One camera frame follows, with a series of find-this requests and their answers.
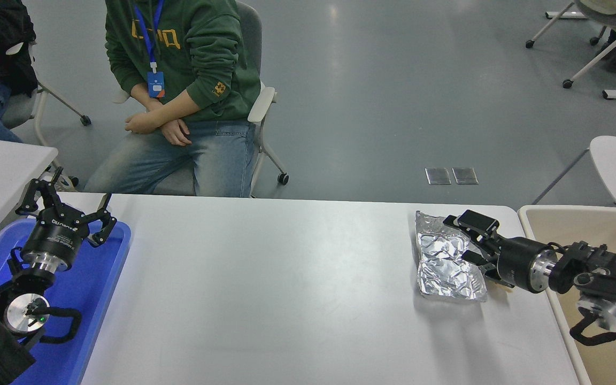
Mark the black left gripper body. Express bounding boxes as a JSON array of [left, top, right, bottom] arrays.
[[22, 212, 91, 267]]

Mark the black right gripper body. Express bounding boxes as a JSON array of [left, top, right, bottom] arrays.
[[495, 237, 549, 293]]

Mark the foil tray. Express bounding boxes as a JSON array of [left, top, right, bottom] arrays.
[[415, 210, 488, 303]]

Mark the person's left hand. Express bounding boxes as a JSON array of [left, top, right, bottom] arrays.
[[125, 111, 162, 135]]

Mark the person's right hand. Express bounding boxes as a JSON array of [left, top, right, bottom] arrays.
[[160, 119, 193, 147]]

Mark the metal floor outlet plate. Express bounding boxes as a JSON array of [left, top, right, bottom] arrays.
[[426, 167, 452, 186], [452, 167, 479, 185]]

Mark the blue plastic tray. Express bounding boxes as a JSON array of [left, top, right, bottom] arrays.
[[0, 218, 132, 385]]

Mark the grey white office chair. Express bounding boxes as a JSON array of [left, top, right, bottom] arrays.
[[114, 2, 289, 198], [526, 0, 616, 89], [2, 40, 93, 192]]

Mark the blue lanyard badge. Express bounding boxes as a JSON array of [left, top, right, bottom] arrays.
[[134, 0, 166, 98]]

